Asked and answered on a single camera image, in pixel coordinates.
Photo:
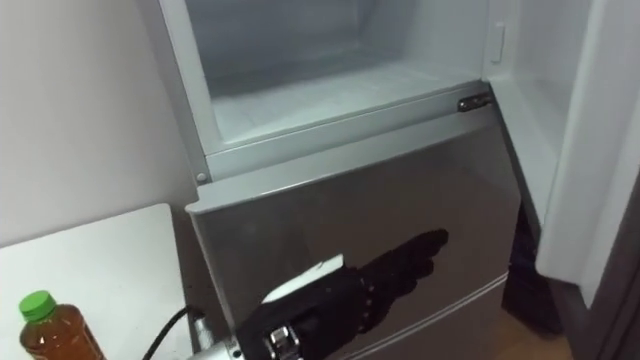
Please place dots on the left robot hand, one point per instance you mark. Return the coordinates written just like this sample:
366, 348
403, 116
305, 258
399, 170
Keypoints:
330, 305

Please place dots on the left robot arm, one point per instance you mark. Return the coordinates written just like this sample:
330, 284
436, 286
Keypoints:
212, 345

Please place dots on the grey fridge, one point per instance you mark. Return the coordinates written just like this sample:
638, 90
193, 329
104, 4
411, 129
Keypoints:
350, 150

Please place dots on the white table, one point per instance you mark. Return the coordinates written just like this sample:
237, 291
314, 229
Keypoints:
95, 280

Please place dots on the brown tea bottle green cap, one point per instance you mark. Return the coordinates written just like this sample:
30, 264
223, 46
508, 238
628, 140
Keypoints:
52, 332

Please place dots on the open fridge door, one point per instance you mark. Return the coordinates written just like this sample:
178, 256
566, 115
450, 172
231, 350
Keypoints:
575, 140

